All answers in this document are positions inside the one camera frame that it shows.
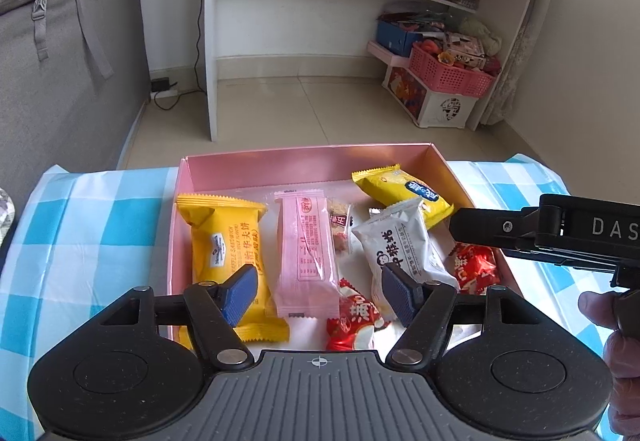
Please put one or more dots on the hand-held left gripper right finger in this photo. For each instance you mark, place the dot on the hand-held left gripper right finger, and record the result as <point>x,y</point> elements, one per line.
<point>400,293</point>

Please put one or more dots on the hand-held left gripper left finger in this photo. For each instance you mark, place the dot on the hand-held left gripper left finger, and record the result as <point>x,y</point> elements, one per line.
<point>242,293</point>

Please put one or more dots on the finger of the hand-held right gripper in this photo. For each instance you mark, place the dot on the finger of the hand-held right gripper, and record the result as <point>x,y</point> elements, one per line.
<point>485,227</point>

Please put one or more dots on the red white snack packet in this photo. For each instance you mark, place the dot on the red white snack packet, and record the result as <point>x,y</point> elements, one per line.
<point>475,266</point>
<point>355,321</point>

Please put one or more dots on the white packet with cartoon face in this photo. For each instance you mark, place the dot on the white packet with cartoon face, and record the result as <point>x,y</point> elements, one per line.
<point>400,241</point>

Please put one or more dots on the large yellow snack packet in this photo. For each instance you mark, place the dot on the large yellow snack packet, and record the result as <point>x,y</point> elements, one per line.
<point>225,241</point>

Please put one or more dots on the pink snack packet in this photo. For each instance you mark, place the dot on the pink snack packet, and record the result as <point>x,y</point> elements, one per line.
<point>305,251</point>

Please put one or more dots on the small white blue snack packet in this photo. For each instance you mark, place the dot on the small white blue snack packet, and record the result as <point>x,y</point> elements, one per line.
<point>376,212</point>

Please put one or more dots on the small clear snack packet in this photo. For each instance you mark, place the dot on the small clear snack packet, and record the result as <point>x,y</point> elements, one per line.
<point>340,231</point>

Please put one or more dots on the yellow packet with blue label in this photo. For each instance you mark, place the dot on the yellow packet with blue label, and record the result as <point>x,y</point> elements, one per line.
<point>400,186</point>

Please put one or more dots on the pink cardboard box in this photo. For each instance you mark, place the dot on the pink cardboard box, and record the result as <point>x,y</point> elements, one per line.
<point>300,166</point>

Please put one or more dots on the person's right hand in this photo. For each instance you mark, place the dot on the person's right hand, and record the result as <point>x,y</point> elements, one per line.
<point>625,371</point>

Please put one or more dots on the white printed storage box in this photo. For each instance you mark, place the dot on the white printed storage box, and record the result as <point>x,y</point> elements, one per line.
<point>440,108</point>

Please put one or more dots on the blue checkered tablecloth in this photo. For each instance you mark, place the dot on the blue checkered tablecloth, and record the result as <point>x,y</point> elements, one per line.
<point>100,241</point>

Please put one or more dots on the large pink basket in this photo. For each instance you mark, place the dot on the large pink basket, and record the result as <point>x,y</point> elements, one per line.
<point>450,76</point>

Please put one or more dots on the printed toy box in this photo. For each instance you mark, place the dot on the printed toy box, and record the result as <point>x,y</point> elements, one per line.
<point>465,51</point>

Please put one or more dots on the pale green plush toy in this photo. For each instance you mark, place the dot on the pale green plush toy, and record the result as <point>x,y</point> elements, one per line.
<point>480,33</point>

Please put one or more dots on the blue box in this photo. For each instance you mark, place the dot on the blue box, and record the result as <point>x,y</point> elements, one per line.
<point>395,38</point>

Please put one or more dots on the power strip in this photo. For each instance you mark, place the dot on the power strip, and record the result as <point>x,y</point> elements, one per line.
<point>163,87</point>

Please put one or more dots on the grey sofa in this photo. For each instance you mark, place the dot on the grey sofa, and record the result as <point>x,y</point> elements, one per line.
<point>60,111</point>

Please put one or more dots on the white shelf unit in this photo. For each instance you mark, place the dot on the white shelf unit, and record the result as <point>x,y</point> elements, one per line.
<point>300,16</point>

